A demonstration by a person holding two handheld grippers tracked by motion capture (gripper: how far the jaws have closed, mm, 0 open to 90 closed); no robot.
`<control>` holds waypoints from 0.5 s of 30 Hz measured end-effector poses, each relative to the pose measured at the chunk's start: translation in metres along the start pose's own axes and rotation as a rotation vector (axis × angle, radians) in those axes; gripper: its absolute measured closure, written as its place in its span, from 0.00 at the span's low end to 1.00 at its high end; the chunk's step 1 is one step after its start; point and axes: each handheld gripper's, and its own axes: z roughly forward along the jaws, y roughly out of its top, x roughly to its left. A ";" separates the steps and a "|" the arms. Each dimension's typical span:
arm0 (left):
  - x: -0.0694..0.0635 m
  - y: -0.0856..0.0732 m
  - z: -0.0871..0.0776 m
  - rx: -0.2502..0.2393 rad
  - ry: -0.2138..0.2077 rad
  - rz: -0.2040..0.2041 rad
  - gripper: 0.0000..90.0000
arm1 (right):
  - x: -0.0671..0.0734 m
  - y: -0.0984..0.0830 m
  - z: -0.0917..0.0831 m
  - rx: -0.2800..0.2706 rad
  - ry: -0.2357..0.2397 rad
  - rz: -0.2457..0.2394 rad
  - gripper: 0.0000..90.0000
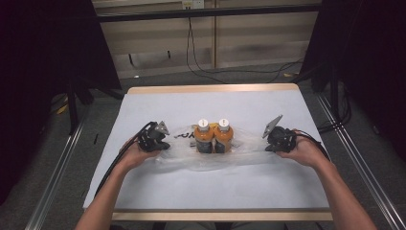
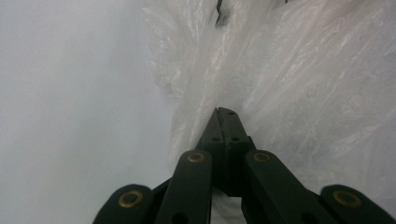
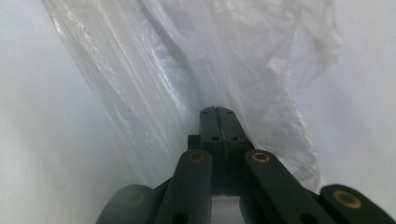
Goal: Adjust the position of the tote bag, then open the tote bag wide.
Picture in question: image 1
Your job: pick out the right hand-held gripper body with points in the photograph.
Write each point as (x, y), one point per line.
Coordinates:
(284, 139)

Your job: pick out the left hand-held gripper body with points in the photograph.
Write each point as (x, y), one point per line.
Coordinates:
(150, 139)

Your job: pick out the clear plastic bag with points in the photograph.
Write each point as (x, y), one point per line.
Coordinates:
(217, 161)

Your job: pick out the person's left hand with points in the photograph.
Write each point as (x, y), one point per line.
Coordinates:
(135, 156)

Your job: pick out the person's right hand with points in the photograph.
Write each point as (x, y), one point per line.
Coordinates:
(308, 153)

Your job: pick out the orange juice bottle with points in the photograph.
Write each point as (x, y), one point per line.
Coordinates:
(223, 137)
(204, 137)

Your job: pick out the white table cover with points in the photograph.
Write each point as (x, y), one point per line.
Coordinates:
(191, 188)

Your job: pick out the black metal stand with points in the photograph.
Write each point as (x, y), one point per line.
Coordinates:
(333, 96)
(72, 108)

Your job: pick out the wooden table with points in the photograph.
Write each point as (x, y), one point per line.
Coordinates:
(210, 87)

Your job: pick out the yellow tape strip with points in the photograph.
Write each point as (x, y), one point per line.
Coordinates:
(62, 109)

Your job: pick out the black curtain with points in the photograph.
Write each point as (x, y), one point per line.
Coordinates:
(367, 64)
(41, 64)

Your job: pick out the black horizontal bar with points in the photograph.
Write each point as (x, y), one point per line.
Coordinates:
(191, 13)

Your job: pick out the aluminium floor rail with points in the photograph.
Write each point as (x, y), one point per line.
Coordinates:
(54, 182)
(364, 166)

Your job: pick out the white wall outlet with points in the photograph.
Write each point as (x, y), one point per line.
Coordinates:
(193, 4)

